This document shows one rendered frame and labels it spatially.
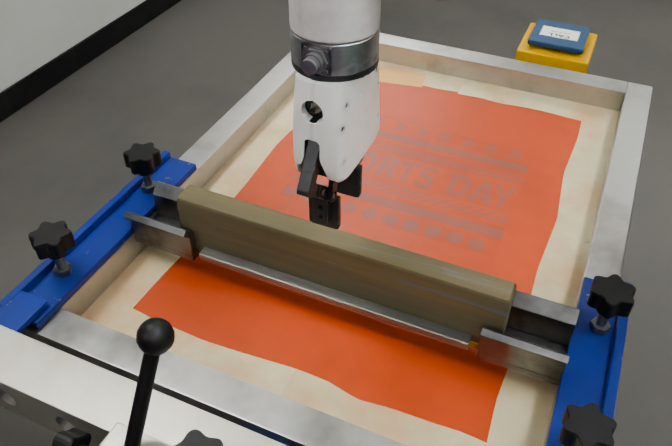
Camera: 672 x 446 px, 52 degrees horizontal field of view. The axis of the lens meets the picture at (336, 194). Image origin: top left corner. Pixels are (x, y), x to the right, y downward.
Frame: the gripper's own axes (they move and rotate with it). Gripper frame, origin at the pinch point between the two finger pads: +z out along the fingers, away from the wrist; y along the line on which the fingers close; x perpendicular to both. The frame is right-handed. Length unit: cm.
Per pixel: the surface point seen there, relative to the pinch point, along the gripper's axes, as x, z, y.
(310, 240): 2.4, 6.1, -1.4
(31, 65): 201, 97, 133
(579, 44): -16, 15, 73
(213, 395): 4.8, 12.7, -18.2
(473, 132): -5.2, 16.4, 40.2
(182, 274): 18.8, 16.2, -3.5
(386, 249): -5.5, 5.8, 0.3
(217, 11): 174, 112, 236
